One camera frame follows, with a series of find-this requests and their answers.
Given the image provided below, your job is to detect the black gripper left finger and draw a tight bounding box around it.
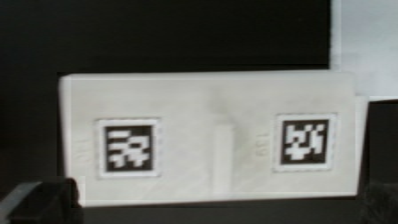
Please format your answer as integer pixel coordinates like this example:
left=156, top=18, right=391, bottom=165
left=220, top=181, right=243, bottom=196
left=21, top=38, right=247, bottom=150
left=0, top=178, right=83, bottom=224

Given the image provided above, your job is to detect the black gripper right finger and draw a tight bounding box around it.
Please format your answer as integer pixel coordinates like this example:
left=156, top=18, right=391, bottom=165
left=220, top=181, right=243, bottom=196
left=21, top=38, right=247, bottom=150
left=359, top=182, right=398, bottom=224

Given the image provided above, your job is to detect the white cabinet body box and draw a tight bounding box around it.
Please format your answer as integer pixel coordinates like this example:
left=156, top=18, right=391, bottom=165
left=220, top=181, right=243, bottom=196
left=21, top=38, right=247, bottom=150
left=330, top=0, right=398, bottom=100

